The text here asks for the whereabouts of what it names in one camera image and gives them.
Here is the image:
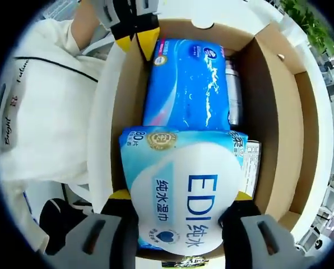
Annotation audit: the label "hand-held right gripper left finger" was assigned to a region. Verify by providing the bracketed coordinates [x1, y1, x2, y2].
[45, 189, 141, 269]

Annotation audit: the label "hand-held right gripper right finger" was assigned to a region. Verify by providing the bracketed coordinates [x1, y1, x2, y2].
[217, 190, 307, 269]

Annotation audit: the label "blue soft tissue pack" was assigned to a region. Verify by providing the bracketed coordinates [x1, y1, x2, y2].
[142, 38, 231, 131]

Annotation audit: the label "slim white carton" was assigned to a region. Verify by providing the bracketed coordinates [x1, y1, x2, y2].
[241, 141, 262, 197]

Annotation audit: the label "silver white pump bottle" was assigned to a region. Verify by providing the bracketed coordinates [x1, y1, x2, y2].
[225, 57, 242, 126]

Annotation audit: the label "white blue wet wipes pack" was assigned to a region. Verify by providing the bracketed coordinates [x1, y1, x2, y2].
[119, 126, 251, 257]

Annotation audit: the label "brown cardboard shoe box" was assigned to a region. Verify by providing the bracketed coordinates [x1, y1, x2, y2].
[110, 18, 319, 260]

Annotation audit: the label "person's black white sneaker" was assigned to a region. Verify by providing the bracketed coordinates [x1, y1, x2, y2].
[71, 200, 94, 210]

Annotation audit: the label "person's dark trousers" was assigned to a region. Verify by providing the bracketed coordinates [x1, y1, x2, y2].
[39, 197, 95, 256]

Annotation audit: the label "person in white shirt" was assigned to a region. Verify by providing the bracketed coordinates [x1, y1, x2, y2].
[0, 19, 112, 185]

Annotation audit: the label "green potted plant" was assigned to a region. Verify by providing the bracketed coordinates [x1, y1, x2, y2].
[279, 0, 334, 57]

